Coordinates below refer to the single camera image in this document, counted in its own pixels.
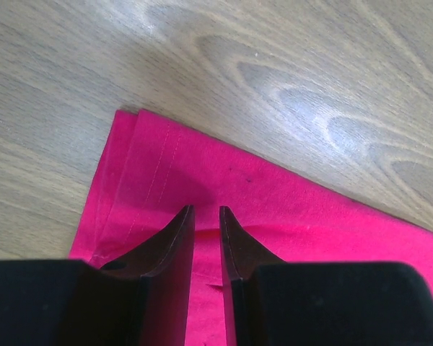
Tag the pink red t-shirt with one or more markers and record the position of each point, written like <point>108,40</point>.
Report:
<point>151,167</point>

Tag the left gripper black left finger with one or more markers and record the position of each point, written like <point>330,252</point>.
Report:
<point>139,298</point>

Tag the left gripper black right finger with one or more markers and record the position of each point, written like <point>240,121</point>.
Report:
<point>268,301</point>

